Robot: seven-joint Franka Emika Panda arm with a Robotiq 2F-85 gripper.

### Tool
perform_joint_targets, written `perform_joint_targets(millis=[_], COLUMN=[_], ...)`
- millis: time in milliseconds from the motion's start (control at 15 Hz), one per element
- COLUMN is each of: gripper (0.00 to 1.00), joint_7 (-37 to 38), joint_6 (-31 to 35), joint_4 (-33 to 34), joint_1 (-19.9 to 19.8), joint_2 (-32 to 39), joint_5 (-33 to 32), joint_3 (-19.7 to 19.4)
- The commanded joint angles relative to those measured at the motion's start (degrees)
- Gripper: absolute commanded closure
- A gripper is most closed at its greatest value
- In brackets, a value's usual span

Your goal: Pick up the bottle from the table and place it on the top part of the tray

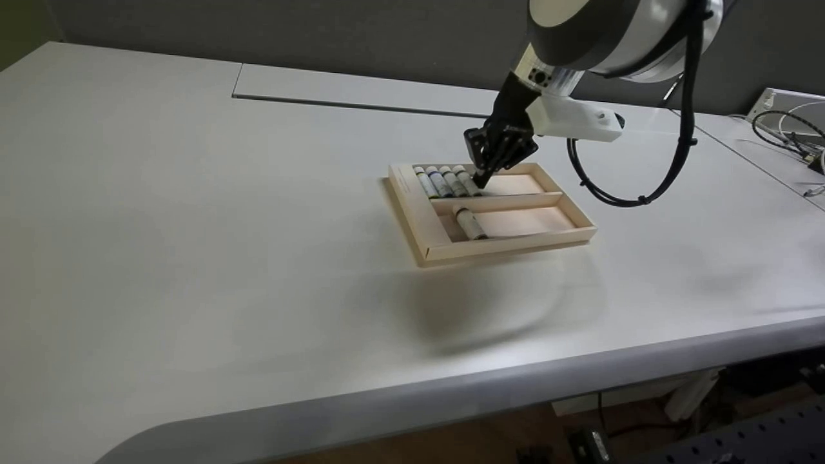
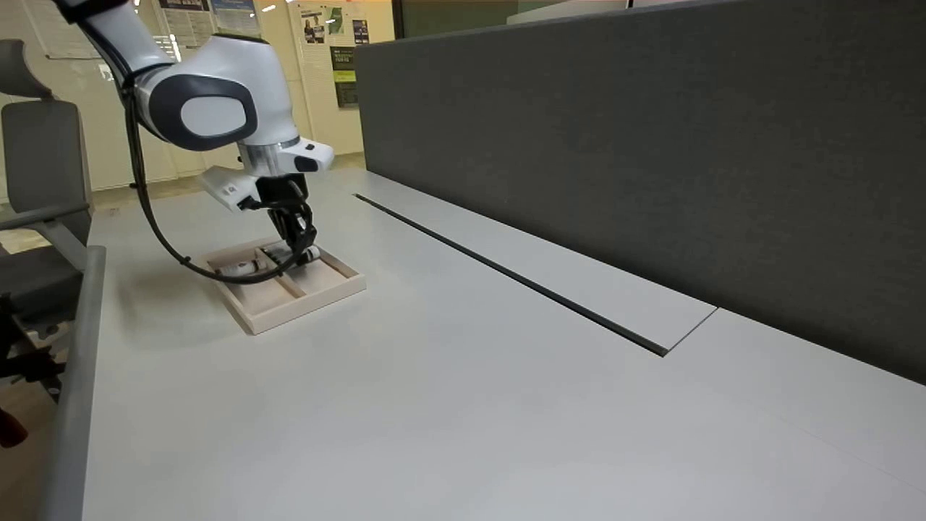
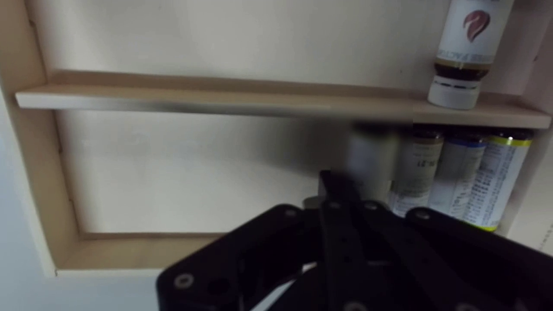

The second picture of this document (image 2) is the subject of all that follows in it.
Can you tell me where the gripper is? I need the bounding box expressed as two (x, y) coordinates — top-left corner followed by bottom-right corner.
(254, 173), (319, 266)

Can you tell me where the light wooden divided tray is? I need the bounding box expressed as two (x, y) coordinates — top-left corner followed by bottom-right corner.
(197, 237), (368, 336)

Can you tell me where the grey office chair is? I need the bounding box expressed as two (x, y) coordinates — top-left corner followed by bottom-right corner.
(0, 39), (95, 406)

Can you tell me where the grey fabric desk partition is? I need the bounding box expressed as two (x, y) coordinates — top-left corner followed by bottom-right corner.
(354, 0), (926, 386)

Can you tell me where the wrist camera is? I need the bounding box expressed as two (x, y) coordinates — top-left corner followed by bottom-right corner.
(198, 166), (262, 213)

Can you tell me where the dark green wall poster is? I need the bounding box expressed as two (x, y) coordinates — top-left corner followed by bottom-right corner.
(331, 46), (360, 110)

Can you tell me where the row of wall posters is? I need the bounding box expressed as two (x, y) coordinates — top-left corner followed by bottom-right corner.
(158, 0), (263, 47)
(299, 5), (371, 47)

